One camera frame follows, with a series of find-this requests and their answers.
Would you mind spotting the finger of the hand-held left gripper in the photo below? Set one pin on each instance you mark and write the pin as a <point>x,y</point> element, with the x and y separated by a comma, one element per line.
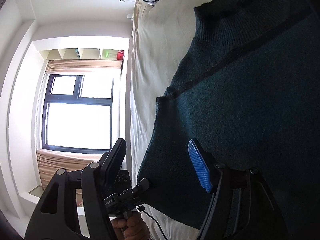
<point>141,186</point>

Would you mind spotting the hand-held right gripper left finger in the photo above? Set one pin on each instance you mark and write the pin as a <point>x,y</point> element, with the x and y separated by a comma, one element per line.
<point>113,160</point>

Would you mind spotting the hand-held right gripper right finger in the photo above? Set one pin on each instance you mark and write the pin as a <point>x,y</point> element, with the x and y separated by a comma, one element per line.
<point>198,165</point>

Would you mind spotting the dark green knit sweater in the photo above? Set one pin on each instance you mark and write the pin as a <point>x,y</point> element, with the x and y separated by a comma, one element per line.
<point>237,105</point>

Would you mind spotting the person's left hand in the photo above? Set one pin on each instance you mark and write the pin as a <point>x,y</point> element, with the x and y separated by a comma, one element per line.
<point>133,228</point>

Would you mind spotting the beige curtain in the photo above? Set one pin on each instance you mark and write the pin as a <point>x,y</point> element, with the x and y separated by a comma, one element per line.
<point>82,66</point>
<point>70,162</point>

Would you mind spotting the black framed window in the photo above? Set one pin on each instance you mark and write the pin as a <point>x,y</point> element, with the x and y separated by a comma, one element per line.
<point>77,125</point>

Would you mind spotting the red box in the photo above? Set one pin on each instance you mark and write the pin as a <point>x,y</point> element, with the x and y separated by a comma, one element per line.
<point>120,55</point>

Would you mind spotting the green translucent box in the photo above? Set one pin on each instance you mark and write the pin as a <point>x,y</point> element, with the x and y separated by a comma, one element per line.
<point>108,53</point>

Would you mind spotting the bed with beige sheet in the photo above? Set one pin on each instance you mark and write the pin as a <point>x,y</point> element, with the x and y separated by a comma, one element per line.
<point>160,55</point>

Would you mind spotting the white wall shelf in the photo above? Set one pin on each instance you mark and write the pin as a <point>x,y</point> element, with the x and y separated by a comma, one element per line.
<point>62,53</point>

